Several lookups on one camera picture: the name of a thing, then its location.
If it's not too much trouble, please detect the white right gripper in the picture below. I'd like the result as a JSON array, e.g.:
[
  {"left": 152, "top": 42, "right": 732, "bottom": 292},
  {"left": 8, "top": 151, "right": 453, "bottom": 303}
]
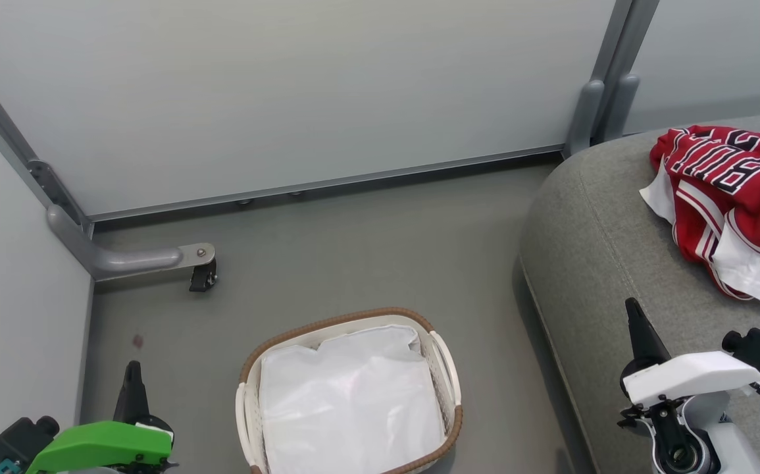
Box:
[{"left": 620, "top": 297, "right": 760, "bottom": 410}]

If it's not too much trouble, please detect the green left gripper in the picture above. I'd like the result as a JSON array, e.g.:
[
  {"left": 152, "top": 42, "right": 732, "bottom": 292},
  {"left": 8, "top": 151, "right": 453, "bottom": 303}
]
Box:
[{"left": 24, "top": 360, "right": 177, "bottom": 474}]

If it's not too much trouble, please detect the red and white basketball jersey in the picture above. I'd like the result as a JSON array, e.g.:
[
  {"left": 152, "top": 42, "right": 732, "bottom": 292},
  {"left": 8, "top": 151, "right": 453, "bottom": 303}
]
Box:
[{"left": 640, "top": 125, "right": 760, "bottom": 311}]

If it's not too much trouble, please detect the grey fabric sofa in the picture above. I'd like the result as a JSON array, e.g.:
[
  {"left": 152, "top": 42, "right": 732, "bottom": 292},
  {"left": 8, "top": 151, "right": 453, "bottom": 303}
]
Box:
[{"left": 519, "top": 109, "right": 760, "bottom": 474}]

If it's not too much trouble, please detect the black caster wheel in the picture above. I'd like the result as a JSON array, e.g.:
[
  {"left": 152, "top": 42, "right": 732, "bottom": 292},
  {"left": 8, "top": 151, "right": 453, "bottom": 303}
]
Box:
[{"left": 188, "top": 258, "right": 218, "bottom": 293}]

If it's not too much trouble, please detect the white laundry basket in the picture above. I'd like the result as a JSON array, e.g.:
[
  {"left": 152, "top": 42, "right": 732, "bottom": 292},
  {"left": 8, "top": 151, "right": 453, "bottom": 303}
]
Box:
[{"left": 235, "top": 307, "right": 464, "bottom": 474}]

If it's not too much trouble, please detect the white cloth basket liner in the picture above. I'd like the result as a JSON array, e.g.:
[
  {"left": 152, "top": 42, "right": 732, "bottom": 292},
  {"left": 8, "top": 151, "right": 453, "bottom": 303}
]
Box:
[{"left": 258, "top": 324, "right": 447, "bottom": 474}]

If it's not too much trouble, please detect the grey partition foot bracket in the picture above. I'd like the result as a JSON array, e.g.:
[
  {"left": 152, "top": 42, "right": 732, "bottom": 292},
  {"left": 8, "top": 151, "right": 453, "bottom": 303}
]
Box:
[
  {"left": 46, "top": 204, "right": 217, "bottom": 282},
  {"left": 563, "top": 79, "right": 608, "bottom": 159},
  {"left": 600, "top": 72, "right": 641, "bottom": 143}
]

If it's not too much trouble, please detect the grey partition bottom rail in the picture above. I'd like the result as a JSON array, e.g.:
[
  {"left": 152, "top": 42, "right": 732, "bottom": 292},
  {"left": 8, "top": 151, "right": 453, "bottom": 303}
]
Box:
[{"left": 87, "top": 145, "right": 566, "bottom": 223}]

